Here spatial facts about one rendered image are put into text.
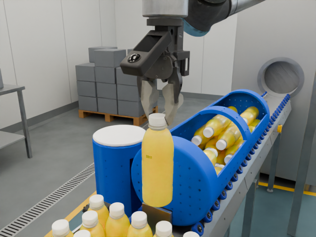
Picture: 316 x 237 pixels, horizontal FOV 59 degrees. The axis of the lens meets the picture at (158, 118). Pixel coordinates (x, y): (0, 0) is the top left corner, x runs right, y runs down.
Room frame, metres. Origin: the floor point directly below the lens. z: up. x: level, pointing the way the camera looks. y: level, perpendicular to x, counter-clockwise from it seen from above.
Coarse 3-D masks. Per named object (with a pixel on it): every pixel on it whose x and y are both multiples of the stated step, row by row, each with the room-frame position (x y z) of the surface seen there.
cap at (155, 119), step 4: (152, 116) 0.56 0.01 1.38; (156, 116) 0.56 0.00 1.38; (160, 116) 0.56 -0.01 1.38; (164, 116) 0.56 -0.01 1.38; (152, 120) 0.55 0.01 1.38; (156, 120) 0.54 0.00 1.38; (160, 120) 0.54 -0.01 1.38; (164, 120) 0.55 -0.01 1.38; (152, 124) 0.55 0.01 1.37; (156, 124) 0.54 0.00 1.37; (160, 124) 0.55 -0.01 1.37; (164, 124) 0.55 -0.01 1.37
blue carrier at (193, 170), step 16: (224, 96) 1.42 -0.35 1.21; (240, 96) 1.50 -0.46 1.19; (256, 96) 1.41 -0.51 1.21; (208, 112) 1.12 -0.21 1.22; (224, 112) 1.08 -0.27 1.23; (240, 112) 1.50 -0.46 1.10; (176, 128) 0.95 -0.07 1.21; (192, 128) 1.24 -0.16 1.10; (240, 128) 1.04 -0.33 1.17; (256, 128) 1.17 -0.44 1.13; (176, 144) 0.75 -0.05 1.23; (192, 144) 0.77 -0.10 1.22; (176, 160) 0.74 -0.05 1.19; (192, 160) 0.71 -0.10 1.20; (208, 160) 0.75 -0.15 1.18; (240, 160) 0.95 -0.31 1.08; (176, 176) 0.74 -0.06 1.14; (192, 176) 0.71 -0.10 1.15; (208, 176) 0.70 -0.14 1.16; (224, 176) 0.78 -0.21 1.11; (176, 192) 0.74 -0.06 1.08; (192, 192) 0.71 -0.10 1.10; (208, 192) 0.69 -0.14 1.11; (176, 208) 0.74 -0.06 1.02; (192, 208) 0.71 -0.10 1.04; (208, 208) 0.69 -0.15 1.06; (176, 224) 0.74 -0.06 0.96
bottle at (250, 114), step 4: (248, 108) 1.43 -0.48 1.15; (252, 108) 1.42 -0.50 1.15; (256, 108) 1.44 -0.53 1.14; (244, 112) 1.35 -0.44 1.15; (248, 112) 1.34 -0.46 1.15; (252, 112) 1.36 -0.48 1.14; (256, 112) 1.40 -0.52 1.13; (244, 116) 1.32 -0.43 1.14; (248, 116) 1.32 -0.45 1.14; (252, 116) 1.33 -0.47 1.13; (256, 116) 1.39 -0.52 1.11; (248, 120) 1.31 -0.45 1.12; (252, 120) 1.32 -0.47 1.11; (248, 124) 1.31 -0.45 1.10
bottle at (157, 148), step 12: (156, 132) 0.54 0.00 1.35; (168, 132) 0.55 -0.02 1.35; (144, 144) 0.54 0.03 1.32; (156, 144) 0.53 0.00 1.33; (168, 144) 0.54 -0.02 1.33; (144, 156) 0.54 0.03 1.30; (156, 156) 0.53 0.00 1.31; (168, 156) 0.53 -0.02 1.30; (144, 168) 0.54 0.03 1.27; (156, 168) 0.53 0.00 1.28; (168, 168) 0.54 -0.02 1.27; (144, 180) 0.54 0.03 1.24; (156, 180) 0.53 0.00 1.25; (168, 180) 0.54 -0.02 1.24; (144, 192) 0.54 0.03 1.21; (156, 192) 0.53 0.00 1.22; (168, 192) 0.54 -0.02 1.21; (156, 204) 0.53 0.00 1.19
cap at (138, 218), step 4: (136, 212) 0.61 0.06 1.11; (140, 212) 0.61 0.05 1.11; (132, 216) 0.59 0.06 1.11; (136, 216) 0.59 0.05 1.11; (140, 216) 0.59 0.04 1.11; (144, 216) 0.59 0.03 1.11; (132, 220) 0.58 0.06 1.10; (136, 220) 0.58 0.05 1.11; (140, 220) 0.58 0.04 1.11; (144, 220) 0.58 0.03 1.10; (136, 224) 0.58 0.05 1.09; (140, 224) 0.58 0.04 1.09; (144, 224) 0.58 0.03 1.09
